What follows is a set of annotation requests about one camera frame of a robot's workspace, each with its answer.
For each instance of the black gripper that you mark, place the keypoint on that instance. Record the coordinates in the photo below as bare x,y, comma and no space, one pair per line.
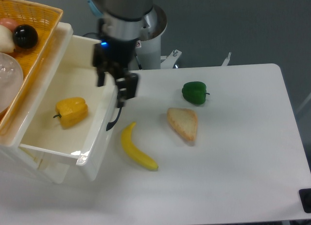
113,54

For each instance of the yellow bell pepper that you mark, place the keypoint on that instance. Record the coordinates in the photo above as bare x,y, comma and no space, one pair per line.
71,111

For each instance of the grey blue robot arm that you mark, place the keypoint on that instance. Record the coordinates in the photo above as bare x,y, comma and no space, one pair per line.
122,9

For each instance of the open white upper drawer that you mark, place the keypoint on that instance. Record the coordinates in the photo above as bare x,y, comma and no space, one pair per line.
82,146

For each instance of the green bell pepper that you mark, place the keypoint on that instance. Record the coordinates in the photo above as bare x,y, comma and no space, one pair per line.
195,92

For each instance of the white drawer cabinet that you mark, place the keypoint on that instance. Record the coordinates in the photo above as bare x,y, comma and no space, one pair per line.
15,155

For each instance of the yellow banana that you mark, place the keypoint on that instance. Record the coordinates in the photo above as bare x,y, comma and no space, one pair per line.
134,152

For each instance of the triangular toast slice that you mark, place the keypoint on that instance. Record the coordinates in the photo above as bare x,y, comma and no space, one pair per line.
184,121

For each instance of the orange woven basket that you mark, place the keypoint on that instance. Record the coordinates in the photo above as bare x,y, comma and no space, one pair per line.
37,23

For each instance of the black ball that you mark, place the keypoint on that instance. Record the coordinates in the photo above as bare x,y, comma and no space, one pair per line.
25,36

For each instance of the clear plastic ball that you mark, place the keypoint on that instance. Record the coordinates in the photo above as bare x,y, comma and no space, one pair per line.
11,80

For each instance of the white onion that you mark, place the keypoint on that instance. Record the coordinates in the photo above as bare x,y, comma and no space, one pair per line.
6,40

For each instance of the pink round fruit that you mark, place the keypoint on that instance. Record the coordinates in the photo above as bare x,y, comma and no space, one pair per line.
8,23

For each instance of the black block at table edge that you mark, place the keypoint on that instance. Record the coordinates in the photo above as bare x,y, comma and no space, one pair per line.
305,197

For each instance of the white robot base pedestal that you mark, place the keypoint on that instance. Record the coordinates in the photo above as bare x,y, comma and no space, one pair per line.
148,48

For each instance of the black drawer handle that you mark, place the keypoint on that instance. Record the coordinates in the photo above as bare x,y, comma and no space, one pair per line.
111,124

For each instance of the metal table clamp bracket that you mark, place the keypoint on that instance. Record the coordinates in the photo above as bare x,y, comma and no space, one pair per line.
169,61

